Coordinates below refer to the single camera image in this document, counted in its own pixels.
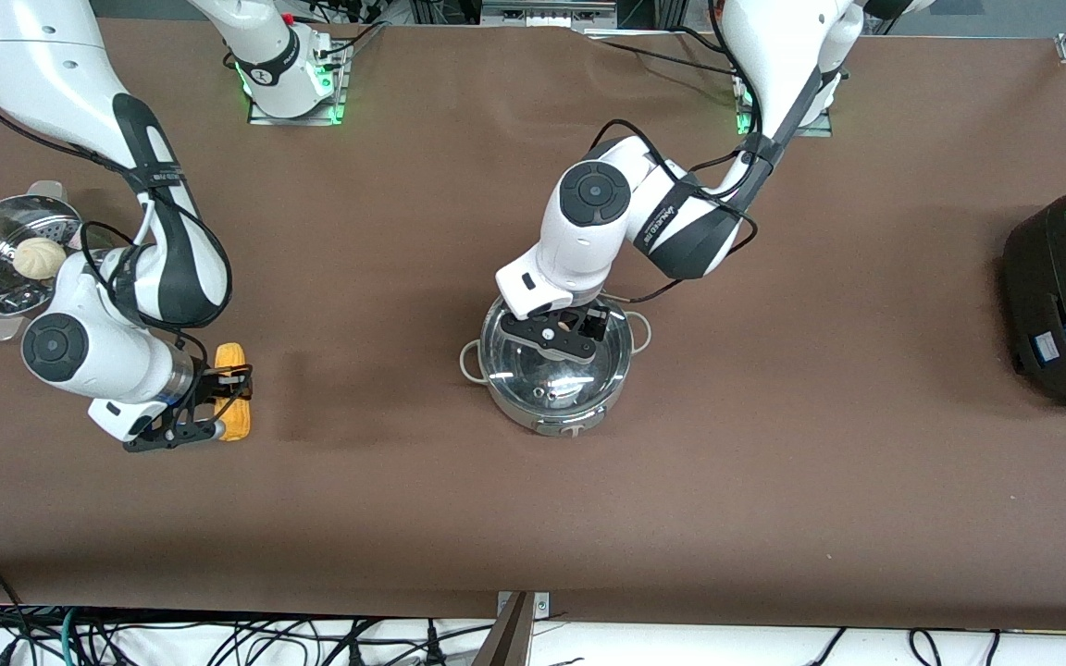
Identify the glass pot lid with knob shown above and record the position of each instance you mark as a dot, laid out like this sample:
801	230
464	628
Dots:
579	379

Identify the yellow corn cob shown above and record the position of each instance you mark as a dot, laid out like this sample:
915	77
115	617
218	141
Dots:
229	356

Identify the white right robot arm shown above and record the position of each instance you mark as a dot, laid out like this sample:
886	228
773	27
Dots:
52	74

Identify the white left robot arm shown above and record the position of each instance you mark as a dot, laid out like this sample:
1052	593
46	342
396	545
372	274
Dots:
593	194

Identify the white steamed bun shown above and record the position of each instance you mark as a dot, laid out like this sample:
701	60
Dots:
38	259

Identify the perforated steel steamer plate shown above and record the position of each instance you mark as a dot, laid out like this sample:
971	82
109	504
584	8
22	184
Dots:
56	228

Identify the brown table cover sheet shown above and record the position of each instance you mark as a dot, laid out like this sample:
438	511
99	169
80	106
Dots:
820	462

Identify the dark metal stand bar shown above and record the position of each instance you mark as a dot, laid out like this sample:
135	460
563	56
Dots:
507	638

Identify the silver metal bracket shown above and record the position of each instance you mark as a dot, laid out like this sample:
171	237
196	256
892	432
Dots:
540	603

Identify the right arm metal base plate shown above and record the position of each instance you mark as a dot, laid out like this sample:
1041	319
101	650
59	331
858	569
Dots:
340	92

